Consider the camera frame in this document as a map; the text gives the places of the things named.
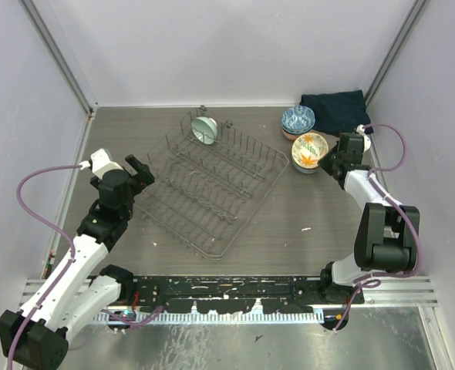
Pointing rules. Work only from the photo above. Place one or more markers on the blue white diamond bowl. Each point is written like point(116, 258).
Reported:
point(298, 119)

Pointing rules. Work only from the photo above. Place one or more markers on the grey wire dish rack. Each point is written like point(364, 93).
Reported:
point(205, 194)

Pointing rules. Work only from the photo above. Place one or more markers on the green leaf pattern bowl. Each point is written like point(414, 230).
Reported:
point(283, 129)

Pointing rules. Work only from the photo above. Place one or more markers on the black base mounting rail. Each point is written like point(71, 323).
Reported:
point(232, 294)

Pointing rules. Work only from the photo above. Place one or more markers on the blue floral bowl front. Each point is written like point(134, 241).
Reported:
point(288, 134)

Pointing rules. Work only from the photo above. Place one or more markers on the dark blue cloth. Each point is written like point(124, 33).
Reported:
point(337, 113)

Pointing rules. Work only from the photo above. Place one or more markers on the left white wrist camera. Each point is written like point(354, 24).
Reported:
point(100, 162)

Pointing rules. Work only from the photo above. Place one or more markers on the yellow blue floral bowl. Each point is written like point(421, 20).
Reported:
point(306, 171)

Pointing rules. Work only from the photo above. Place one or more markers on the white slotted cable duct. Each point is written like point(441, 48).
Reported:
point(255, 316)

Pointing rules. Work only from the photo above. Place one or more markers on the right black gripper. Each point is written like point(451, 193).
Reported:
point(324, 161)

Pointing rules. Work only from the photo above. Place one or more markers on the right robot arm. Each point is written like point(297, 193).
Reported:
point(387, 240)

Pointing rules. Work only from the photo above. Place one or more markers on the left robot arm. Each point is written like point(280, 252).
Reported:
point(39, 333)

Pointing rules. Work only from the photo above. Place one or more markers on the yellow bowl with leaves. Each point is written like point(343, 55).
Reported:
point(308, 149)

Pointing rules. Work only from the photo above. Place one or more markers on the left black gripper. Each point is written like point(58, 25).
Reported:
point(144, 178)

